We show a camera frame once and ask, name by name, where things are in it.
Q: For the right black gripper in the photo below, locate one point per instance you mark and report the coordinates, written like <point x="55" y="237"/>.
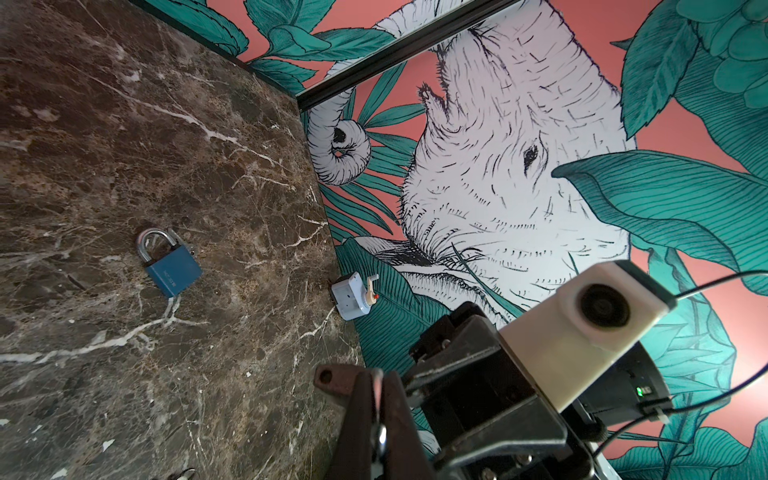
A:
<point x="489" y="417"/>

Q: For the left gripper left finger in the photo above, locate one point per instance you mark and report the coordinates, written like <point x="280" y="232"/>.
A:
<point x="354" y="453"/>

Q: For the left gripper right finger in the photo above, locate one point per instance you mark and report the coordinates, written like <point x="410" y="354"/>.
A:
<point x="404" y="456"/>

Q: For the dark padlock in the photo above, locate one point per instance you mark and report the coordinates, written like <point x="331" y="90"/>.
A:
<point x="378" y="378"/>

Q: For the blue padlock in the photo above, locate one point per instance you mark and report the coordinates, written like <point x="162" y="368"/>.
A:
<point x="174" y="272"/>

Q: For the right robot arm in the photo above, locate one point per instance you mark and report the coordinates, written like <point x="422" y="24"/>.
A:
<point x="631" y="387"/>

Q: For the blue grey toy box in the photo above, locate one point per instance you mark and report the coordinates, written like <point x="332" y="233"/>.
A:
<point x="354" y="296"/>

